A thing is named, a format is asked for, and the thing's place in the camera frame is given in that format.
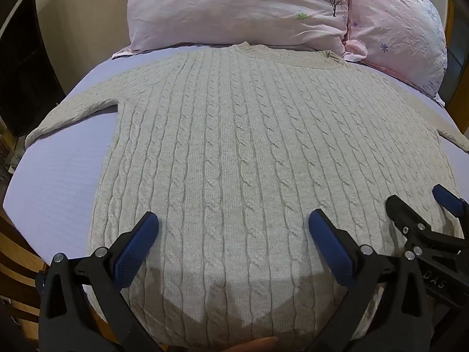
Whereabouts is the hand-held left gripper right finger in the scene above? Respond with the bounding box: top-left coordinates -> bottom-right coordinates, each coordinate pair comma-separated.
308,208 -> 430,352

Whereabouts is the lavender bed sheet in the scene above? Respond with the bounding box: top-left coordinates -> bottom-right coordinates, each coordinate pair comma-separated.
3,42 -> 464,301

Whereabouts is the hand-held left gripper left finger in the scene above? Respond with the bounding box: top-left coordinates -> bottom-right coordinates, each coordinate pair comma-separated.
38,211 -> 173,352

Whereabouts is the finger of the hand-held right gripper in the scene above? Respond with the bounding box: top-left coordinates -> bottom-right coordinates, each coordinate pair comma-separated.
385,194 -> 441,251
431,184 -> 469,228

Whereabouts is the pink floral pillow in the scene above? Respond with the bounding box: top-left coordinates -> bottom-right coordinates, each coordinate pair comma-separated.
112,0 -> 353,60
342,0 -> 449,106

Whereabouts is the grey cable-knit sweater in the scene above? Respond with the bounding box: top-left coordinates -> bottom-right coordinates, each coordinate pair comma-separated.
25,43 -> 469,352

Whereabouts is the person's left hand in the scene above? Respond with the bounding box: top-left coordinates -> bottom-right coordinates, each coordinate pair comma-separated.
234,336 -> 280,352

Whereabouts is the black cabinet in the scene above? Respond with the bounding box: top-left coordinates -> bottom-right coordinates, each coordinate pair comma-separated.
0,0 -> 64,139

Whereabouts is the wooden bed frame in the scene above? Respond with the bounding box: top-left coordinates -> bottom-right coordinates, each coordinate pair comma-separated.
0,209 -> 111,340

